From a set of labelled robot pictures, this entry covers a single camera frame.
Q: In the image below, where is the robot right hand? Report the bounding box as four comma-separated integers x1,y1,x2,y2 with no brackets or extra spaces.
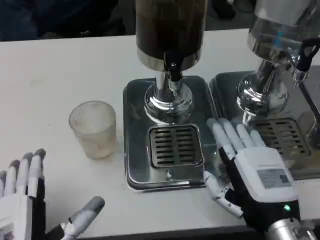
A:
203,118,302,234

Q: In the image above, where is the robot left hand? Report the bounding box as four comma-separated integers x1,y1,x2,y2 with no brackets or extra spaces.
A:
0,148,106,240

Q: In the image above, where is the slotted drip tray grid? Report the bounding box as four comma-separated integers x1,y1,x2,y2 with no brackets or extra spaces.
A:
148,123,204,169
251,117,312,159

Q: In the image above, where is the steel drip tray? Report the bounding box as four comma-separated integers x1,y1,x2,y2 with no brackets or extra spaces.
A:
209,70,320,181
122,77,219,194

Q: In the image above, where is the clear ribbed glass cup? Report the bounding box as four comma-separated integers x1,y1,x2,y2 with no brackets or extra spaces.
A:
69,100,117,160

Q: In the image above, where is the black dispenser tap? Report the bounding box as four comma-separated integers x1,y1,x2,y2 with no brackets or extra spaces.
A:
295,38,320,74
163,49,185,83

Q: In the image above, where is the drink dispenser with clear tank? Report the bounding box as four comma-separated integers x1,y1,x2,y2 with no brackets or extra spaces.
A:
236,0,320,126

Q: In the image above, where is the drink dispenser with dark drink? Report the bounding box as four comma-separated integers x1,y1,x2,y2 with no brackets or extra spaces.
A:
134,0,210,125

